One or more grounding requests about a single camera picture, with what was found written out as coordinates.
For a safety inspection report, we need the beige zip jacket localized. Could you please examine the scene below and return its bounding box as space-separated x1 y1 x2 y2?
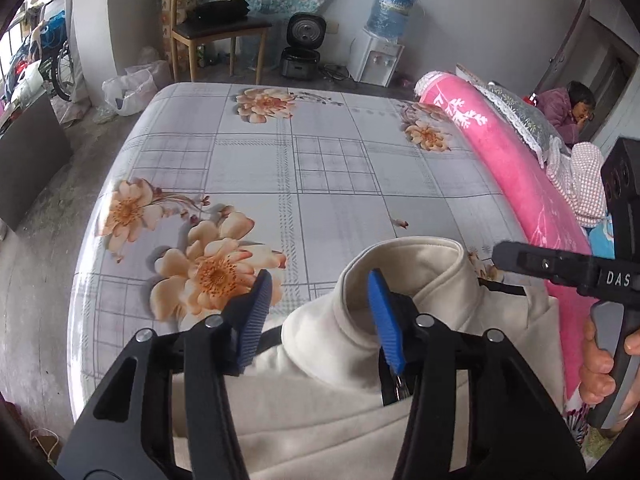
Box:
226 236 565 479

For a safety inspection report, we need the right hand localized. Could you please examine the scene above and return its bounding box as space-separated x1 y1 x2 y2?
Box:
579 317 640 415

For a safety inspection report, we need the blue cartoon quilt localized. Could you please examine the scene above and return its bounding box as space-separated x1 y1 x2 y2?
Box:
588 214 615 259

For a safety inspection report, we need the pink floral blanket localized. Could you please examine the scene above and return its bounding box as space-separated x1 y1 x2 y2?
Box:
414 72 594 443

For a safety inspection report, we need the grey patterned pillow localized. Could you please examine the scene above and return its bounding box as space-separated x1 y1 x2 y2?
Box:
474 84 570 168

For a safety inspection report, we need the person in background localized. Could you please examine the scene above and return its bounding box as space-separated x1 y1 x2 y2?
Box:
536 80 597 146

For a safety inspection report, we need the floral grey bed sheet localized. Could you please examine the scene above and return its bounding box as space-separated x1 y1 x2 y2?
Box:
67 84 524 414

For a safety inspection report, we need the dark low cabinet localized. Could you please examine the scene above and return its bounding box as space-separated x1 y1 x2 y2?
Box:
0 94 73 232

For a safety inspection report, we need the white water dispenser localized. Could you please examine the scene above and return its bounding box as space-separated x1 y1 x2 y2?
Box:
346 28 404 87

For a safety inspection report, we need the white plastic bag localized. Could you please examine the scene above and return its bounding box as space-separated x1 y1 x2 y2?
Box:
102 60 174 116

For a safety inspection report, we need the blue water bottle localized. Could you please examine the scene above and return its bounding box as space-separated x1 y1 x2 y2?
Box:
364 0 416 41

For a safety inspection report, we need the wooden chair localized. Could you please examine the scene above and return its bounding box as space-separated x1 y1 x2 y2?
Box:
168 0 271 84

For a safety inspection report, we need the black bag on chair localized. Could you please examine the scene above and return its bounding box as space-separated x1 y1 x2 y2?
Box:
186 0 250 26

